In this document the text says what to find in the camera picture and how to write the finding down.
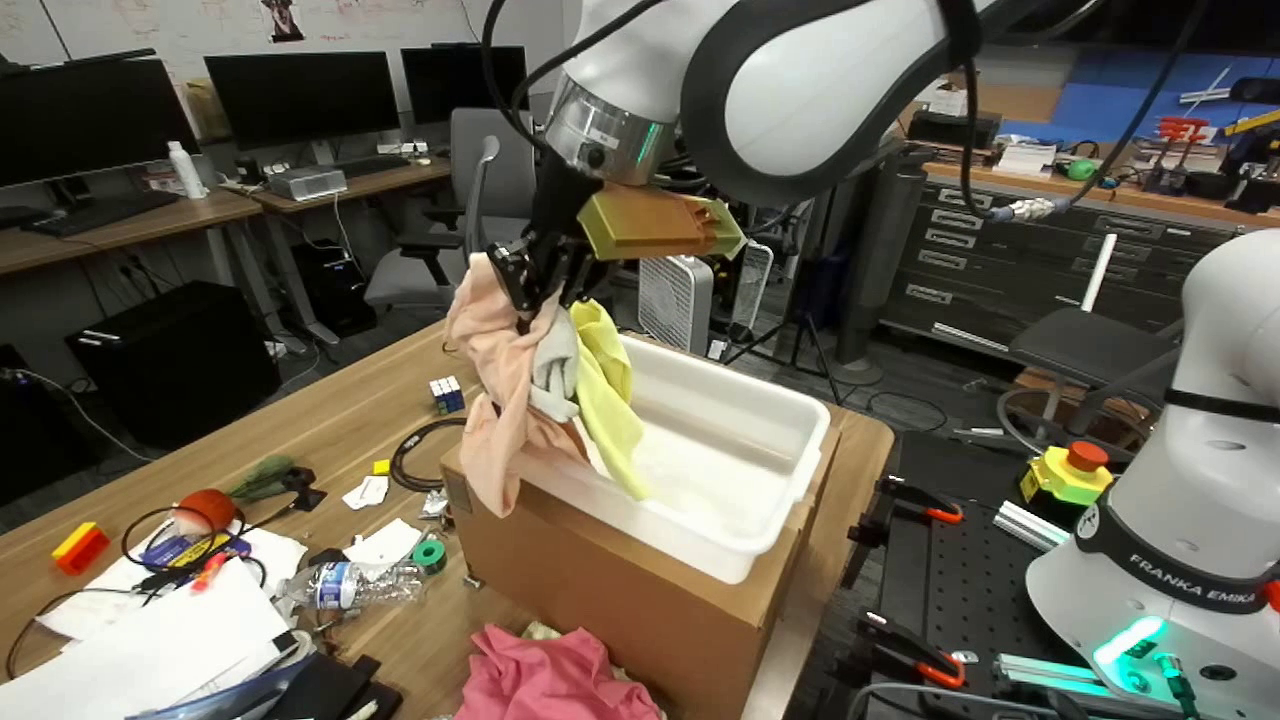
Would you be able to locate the red round object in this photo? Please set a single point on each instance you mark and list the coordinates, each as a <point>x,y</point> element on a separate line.
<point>209,511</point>

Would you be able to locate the black computer monitor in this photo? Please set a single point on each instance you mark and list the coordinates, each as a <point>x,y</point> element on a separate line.
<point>461,81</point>
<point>302,97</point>
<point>92,123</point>

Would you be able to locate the peach cloth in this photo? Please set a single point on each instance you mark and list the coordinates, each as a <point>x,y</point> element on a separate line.
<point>493,384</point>

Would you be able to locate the black desk keyboard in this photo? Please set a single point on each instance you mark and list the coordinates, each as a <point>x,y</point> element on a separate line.
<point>102,218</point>

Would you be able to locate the red yellow toy block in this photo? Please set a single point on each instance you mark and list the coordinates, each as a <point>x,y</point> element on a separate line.
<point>82,551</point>

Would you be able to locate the wooden office desk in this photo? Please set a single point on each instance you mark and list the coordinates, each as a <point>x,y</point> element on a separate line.
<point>122,234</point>
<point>387,180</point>

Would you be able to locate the white plastic bottle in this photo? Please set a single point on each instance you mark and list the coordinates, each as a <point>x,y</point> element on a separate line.
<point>186,168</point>

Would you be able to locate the tan wrist camera box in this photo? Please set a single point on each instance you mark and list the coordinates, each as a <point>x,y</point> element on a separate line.
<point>654,226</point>

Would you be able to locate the small white paper tag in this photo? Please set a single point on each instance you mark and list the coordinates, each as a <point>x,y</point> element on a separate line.
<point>367,494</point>

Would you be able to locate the green tape roll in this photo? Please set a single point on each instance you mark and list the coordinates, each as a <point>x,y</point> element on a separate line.
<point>431,552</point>

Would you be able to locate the white plastic bin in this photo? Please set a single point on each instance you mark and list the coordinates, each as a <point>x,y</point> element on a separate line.
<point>732,467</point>

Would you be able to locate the grey office chair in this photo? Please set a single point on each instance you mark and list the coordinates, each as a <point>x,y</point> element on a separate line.
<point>485,174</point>

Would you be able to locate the crushed clear plastic bottle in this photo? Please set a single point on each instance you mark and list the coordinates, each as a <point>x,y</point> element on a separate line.
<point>347,586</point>

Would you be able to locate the black drawer tool cabinet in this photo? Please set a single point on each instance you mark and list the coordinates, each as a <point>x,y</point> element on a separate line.
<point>1025,283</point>

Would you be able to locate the yellow red emergency stop button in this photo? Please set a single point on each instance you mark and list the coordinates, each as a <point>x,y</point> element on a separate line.
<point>1066,475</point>

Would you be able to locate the white terry cloth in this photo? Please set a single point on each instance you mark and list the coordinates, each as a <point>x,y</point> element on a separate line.
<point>559,373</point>

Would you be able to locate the black flat box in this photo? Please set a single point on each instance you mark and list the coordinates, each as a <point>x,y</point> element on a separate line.
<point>333,690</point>

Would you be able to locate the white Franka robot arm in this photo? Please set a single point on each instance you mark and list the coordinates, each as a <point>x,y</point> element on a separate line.
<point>825,81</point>

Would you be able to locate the brown cardboard box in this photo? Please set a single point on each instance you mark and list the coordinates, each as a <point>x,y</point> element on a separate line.
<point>626,600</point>

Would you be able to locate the bright yellow cloth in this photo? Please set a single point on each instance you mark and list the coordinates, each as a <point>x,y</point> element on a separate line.
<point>604,402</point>

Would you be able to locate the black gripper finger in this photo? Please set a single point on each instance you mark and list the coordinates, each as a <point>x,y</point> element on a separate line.
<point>525,288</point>
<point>565,288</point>

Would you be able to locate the black computer tower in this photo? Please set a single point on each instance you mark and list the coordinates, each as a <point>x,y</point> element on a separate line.
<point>175,361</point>

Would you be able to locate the orange black clamp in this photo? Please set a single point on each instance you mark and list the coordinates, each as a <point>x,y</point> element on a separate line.
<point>914,505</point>
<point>914,654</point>

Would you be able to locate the white flat electronic device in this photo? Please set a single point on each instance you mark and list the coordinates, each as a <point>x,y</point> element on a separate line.
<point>316,180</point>

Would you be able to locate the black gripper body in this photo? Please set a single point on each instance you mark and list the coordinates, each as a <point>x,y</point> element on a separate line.
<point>559,220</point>

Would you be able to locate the white mesh tower case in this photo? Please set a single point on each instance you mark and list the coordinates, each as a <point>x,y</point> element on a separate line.
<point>672,307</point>

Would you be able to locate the black tripod stand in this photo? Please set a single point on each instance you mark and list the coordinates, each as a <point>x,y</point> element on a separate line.
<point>822,295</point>

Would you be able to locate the small Rubik's cube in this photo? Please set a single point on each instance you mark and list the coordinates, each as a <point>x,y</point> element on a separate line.
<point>447,393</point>

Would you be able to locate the pink cloth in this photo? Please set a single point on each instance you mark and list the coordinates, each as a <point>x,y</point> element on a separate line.
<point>563,680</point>

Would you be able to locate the white paper sheets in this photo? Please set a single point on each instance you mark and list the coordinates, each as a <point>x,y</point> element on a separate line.
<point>145,641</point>

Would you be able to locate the large white paper tag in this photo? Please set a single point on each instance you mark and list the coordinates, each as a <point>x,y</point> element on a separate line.
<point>387,544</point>

